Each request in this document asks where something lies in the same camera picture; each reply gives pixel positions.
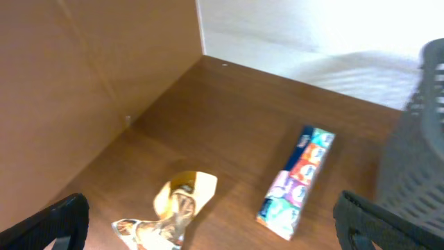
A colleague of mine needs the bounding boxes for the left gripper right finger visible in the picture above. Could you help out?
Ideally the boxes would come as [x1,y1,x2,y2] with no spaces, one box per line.
[333,190,443,250]

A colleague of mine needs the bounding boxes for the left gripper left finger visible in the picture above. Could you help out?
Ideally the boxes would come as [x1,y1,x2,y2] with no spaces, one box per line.
[1,193,89,250]

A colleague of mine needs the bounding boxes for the grey plastic basket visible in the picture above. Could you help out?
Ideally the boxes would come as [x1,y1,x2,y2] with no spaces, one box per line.
[376,39,443,237]

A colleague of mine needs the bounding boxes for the colourful tissue pack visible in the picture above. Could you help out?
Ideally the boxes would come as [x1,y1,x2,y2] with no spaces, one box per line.
[256,126,336,241]

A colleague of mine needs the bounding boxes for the left beige snack bag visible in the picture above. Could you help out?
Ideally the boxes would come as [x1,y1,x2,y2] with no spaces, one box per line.
[112,171,218,250]

